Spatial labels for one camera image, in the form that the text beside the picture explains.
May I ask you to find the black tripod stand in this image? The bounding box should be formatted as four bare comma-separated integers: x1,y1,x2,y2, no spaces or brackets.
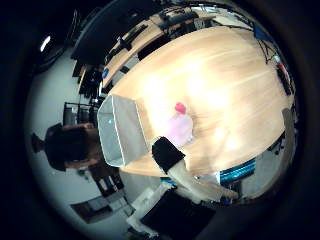
253,26,279,65

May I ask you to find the black metal shelf rack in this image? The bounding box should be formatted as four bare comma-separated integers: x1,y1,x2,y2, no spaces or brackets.
62,101,100,127

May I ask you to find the person with dark hair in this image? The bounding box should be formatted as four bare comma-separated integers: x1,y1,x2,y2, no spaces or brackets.
31,122,116,181

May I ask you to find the clear plastic bin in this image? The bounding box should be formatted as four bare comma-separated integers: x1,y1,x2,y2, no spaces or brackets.
96,94,150,168

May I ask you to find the long wooden desk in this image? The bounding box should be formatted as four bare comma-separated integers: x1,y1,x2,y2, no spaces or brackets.
101,13,218,89

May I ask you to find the blue metallic bar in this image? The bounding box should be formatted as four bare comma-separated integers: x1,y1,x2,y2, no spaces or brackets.
219,159,257,184

